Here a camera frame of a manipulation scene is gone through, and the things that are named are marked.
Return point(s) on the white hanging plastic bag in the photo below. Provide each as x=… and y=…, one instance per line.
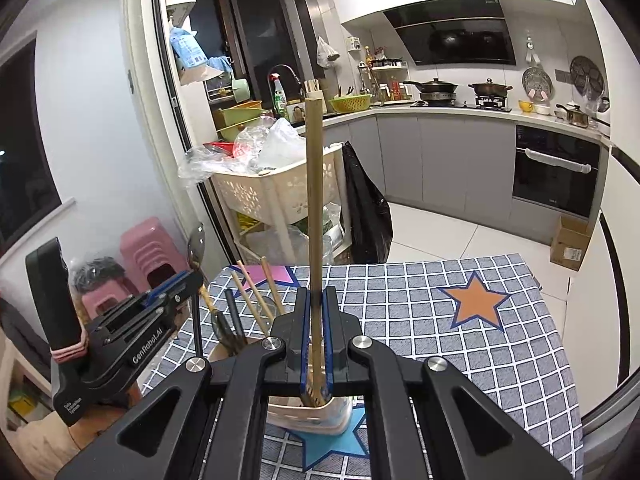
x=325, y=52

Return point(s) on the round steel tray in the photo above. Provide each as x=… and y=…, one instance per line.
x=537, y=82

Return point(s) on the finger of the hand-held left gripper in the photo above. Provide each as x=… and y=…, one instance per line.
x=180, y=297
x=167, y=285

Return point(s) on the grey checked star tablecloth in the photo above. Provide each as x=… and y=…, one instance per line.
x=450, y=360

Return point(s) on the green plastic colander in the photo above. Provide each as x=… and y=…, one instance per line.
x=350, y=105

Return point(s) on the tall pink plastic stool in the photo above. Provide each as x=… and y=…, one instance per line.
x=147, y=245

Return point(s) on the yellow bowl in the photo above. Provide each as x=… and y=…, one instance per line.
x=526, y=106

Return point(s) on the black plastic bag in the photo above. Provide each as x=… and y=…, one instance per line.
x=365, y=210

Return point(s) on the built-in black oven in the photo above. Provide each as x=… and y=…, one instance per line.
x=550, y=185

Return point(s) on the kitchen base cabinets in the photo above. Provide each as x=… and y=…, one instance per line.
x=440, y=160

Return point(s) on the green saucepan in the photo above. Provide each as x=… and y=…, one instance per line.
x=241, y=91

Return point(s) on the white spray bottle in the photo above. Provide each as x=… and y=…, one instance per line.
x=278, y=102

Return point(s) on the round dark moulded pan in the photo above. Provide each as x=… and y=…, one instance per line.
x=587, y=75

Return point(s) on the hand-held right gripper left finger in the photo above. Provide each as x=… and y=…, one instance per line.
x=303, y=340

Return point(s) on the black wok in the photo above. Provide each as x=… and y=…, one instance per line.
x=435, y=87

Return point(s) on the spice rack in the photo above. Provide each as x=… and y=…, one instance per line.
x=387, y=72

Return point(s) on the small steel pot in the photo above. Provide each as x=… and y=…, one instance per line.
x=577, y=116

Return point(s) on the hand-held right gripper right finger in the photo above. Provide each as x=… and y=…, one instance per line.
x=327, y=340

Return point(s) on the cardboard box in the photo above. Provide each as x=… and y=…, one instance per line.
x=570, y=245

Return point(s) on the black lidded pot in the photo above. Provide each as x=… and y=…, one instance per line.
x=487, y=89

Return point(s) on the dark crumpled bag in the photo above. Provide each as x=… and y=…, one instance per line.
x=97, y=272

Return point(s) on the green plastic basin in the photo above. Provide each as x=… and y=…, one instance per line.
x=240, y=130

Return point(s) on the red dish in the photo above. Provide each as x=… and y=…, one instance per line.
x=220, y=148

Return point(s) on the black range hood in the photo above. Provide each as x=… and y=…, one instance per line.
x=450, y=35

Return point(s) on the person's left forearm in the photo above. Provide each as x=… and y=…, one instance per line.
x=95, y=430

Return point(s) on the beige basket cart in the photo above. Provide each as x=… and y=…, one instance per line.
x=250, y=192

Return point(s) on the low pink plastic stool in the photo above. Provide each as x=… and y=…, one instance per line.
x=105, y=301

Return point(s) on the blue patterned bag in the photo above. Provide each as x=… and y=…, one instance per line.
x=187, y=50

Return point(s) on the gas stove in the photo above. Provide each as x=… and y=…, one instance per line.
x=492, y=105

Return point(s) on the beige plastic utensil holder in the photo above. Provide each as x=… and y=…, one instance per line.
x=320, y=417

